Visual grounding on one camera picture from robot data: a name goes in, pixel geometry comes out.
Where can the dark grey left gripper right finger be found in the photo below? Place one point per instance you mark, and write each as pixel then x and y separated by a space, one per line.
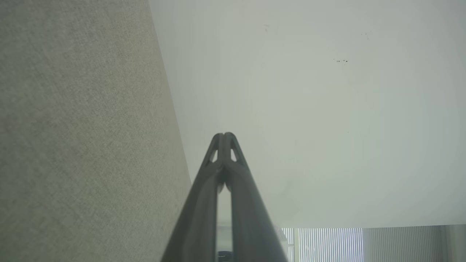
pixel 251 222

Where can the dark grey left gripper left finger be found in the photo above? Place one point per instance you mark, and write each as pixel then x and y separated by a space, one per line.
pixel 198 218

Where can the white vertical window blinds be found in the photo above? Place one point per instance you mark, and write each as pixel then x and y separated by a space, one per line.
pixel 327 245

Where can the grey fabric sofa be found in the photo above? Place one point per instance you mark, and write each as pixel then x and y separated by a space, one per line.
pixel 80 138

